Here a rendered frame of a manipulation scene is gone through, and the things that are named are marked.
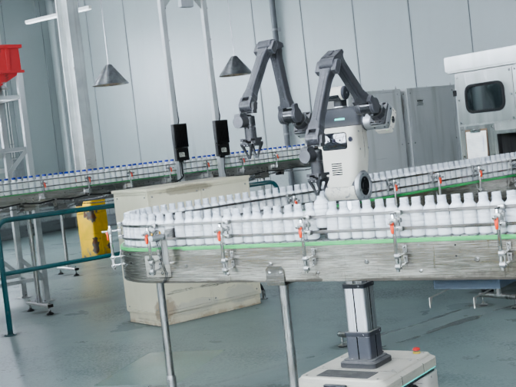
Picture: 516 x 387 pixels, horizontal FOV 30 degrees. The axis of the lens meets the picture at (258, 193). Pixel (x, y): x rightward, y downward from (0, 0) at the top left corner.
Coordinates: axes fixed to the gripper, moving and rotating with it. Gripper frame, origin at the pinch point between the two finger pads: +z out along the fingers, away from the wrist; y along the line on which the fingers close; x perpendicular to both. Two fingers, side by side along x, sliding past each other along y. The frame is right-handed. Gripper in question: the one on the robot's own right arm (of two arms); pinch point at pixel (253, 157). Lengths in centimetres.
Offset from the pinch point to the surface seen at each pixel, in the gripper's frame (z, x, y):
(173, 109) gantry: -49, -397, -430
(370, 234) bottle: 38, 69, 18
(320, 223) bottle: 32, 45, 18
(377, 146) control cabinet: 14, -217, -548
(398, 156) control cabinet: 28, -207, -577
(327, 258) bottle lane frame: 47, 48, 21
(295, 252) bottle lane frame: 44, 32, 21
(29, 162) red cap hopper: -9, -528, -336
